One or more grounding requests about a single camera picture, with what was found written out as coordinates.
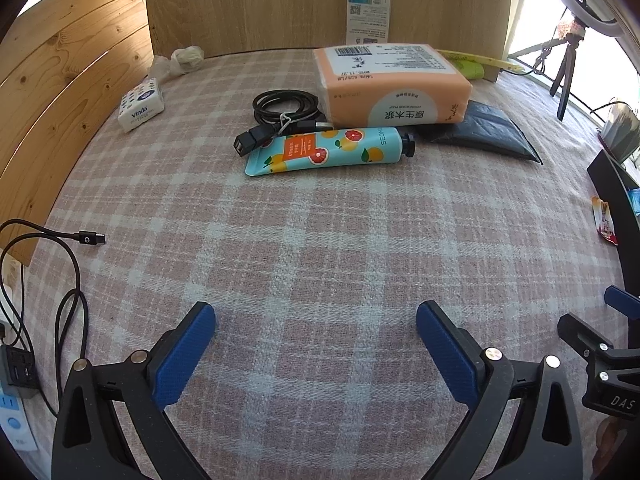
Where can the long yellow tea packet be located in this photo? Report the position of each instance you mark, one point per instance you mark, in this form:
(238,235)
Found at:
(492,61)

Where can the white and blue card package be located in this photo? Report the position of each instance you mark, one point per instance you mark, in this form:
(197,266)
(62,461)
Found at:
(367,12)

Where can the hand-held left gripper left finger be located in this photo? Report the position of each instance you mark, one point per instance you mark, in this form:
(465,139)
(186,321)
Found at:
(185,355)

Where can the crumpled white tissue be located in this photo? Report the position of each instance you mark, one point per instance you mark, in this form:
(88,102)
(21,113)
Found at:
(185,60)

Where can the wooden board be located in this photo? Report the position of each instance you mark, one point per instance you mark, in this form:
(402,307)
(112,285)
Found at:
(260,5)

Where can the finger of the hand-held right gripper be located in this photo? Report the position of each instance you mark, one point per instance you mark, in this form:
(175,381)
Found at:
(582,335)
(622,302)

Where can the white power strip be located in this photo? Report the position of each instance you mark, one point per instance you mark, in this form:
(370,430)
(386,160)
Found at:
(15,425)

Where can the green hand cream tube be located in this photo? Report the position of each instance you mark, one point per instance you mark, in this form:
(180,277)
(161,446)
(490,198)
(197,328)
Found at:
(470,69)

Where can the black tray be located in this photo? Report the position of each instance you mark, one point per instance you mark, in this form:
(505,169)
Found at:
(612,180)

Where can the small white dotted tissue pack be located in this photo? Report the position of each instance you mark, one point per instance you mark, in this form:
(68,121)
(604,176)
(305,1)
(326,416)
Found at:
(141,105)

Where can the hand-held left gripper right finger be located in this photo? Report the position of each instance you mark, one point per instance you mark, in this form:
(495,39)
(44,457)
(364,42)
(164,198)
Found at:
(445,350)

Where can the pale packet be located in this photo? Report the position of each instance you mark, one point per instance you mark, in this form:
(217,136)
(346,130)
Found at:
(622,132)

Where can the black charger plug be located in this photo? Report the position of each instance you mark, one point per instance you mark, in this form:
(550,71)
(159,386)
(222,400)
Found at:
(17,370)

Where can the orange tissue pack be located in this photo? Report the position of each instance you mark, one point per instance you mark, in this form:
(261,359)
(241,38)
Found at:
(390,80)

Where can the black padded pouch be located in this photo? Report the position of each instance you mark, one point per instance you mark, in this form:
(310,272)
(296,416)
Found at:
(485,130)

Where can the red snack packet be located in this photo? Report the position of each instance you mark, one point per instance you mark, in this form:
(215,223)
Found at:
(605,220)

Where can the black tripod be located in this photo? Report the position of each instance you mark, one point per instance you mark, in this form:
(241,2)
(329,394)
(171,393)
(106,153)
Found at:
(567,65)

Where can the grapefruit print hand cream tube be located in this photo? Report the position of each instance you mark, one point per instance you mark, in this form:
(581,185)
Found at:
(325,152)

